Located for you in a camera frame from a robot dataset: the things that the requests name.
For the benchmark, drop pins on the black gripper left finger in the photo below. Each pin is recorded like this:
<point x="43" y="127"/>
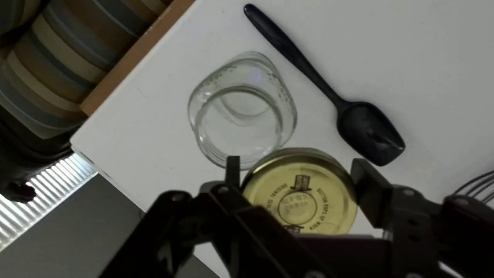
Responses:
<point x="233" y="172"/>

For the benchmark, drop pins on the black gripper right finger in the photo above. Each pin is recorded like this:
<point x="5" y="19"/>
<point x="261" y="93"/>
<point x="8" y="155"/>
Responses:
<point x="378" y="199"/>

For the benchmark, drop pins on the gold metal jar lid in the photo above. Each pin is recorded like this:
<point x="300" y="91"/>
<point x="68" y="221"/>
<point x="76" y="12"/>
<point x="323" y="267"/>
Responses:
<point x="306" y="190"/>

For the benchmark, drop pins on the clear glass jar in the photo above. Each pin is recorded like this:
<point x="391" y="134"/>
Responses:
<point x="243" y="108"/>

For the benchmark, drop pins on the black plastic spoon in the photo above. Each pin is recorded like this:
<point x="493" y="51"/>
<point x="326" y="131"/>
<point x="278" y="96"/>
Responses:
<point x="363" y="125"/>

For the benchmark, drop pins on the wooden side table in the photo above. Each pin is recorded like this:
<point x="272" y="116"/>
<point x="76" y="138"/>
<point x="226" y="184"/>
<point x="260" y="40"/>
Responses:
<point x="134" y="54"/>

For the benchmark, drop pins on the striped upholstered seat cushion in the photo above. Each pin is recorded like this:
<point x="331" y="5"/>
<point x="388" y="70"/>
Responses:
<point x="56" y="51"/>

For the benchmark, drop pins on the white window blinds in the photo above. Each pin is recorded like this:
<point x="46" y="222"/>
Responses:
<point x="53" y="187"/>

